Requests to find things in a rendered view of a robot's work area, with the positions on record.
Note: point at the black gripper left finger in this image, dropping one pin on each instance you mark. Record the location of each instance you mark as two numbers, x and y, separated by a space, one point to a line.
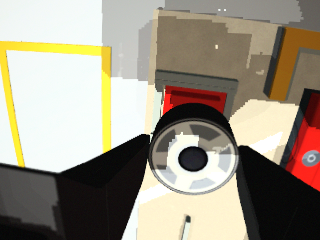
91 201

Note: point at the black wheel with grey rim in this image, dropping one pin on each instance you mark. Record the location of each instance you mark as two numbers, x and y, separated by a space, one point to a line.
189 125

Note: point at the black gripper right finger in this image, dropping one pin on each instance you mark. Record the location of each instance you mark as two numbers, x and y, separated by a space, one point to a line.
276 205

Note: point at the yellow rectangular outline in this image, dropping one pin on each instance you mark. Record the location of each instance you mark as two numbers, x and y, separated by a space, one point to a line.
105 53

